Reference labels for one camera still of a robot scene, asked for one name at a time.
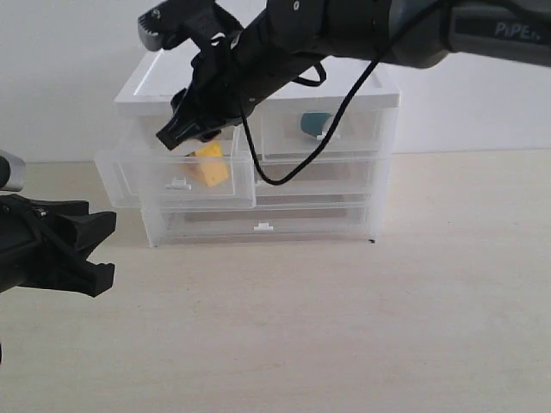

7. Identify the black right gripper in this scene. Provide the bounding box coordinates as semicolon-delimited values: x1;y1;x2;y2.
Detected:
156;40;258;151

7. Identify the white plastic drawer cabinet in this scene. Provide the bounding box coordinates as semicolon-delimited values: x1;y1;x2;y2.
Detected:
116;43;399;246

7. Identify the clear wide drawer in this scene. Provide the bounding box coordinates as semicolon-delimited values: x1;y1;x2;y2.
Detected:
256;159;378;196
160;206;371;238

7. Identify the bottom clear wide drawer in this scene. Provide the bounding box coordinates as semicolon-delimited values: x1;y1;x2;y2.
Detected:
160;206;371;238

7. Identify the middle clear wide drawer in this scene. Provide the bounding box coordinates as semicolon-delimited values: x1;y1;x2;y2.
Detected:
256;159;378;196

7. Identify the white bottle teal label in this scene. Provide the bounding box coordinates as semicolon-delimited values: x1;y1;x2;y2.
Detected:
300;112;333;140

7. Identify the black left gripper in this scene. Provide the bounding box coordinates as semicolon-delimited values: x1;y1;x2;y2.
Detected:
1;194;117;298

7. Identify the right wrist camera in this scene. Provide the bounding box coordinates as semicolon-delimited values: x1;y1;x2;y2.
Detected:
137;0;245;53

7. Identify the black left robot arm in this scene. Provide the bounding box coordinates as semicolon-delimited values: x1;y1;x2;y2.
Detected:
1;194;117;298

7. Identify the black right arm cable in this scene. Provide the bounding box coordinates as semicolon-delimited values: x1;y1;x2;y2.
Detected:
238;0;453;187

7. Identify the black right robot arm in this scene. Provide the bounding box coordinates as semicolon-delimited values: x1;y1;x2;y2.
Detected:
139;1;550;149

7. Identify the yellow triangular wedge block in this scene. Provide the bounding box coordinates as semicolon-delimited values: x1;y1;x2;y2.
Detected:
181;141;229;188

